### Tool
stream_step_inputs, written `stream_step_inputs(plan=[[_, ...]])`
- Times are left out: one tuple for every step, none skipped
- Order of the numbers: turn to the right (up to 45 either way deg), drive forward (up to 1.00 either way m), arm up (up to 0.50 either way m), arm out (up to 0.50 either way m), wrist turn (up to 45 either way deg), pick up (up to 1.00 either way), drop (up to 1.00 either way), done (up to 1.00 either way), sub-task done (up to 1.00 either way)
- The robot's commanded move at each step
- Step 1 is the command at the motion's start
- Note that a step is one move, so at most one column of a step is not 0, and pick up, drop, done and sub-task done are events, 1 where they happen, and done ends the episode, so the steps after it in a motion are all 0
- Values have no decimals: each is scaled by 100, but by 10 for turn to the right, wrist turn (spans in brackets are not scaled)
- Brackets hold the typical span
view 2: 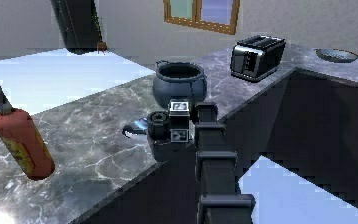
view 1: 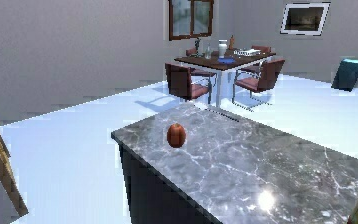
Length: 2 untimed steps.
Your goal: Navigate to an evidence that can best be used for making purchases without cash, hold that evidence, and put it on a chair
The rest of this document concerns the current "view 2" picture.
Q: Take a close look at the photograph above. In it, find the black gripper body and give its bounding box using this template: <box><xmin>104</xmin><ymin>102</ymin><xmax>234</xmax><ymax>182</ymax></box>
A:
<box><xmin>146</xmin><ymin>110</ymin><xmax>175</xmax><ymax>163</ymax></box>

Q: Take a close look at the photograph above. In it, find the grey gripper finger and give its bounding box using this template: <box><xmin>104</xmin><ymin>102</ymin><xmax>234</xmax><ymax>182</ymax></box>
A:
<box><xmin>121</xmin><ymin>127</ymin><xmax>149</xmax><ymax>138</ymax></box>
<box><xmin>130</xmin><ymin>117</ymin><xmax>149</xmax><ymax>130</ymax></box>

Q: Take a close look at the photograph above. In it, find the dark blue pot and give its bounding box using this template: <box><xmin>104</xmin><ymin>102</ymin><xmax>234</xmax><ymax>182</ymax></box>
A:
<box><xmin>152</xmin><ymin>59</ymin><xmax>208</xmax><ymax>110</ymax></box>

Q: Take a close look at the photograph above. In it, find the dark marble topped kitchen counter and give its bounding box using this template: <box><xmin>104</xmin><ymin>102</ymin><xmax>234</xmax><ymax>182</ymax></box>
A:
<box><xmin>0</xmin><ymin>42</ymin><xmax>358</xmax><ymax>224</ymax></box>

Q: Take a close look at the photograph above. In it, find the red bottle with black neck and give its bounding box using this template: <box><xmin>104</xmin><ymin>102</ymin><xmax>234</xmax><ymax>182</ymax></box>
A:
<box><xmin>0</xmin><ymin>83</ymin><xmax>57</xmax><ymax>182</ymax></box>

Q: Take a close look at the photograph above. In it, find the black toaster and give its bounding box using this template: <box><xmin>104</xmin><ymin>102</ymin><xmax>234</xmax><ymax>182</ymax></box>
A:
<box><xmin>229</xmin><ymin>34</ymin><xmax>287</xmax><ymax>84</ymax></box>

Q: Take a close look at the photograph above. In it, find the wooden framed window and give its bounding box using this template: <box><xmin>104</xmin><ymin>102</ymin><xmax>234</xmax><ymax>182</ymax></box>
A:
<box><xmin>162</xmin><ymin>0</ymin><xmax>242</xmax><ymax>36</ymax></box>

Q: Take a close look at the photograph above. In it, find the grey plate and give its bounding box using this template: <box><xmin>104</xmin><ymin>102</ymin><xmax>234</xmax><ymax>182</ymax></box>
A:
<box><xmin>314</xmin><ymin>47</ymin><xmax>358</xmax><ymax>64</ymax></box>

